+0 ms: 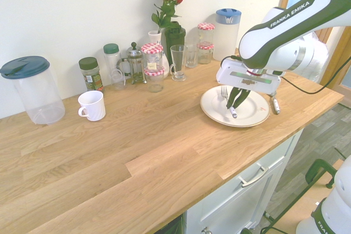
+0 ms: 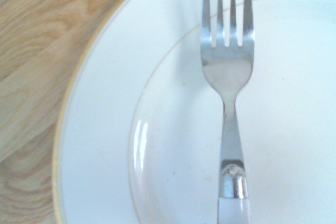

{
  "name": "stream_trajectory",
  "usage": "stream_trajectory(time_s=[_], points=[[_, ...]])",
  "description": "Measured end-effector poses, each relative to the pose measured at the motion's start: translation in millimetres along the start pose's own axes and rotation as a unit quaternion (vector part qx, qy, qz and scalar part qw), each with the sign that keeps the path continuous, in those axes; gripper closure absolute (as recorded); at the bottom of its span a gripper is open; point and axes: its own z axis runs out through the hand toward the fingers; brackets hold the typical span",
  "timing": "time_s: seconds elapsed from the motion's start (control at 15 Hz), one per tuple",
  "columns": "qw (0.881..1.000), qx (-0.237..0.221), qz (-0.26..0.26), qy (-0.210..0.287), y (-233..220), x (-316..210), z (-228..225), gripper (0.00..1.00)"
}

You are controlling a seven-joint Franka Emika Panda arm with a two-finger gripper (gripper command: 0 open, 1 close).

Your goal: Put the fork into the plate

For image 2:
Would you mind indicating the white gold-rimmed plate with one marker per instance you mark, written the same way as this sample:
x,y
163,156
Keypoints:
x,y
162,119

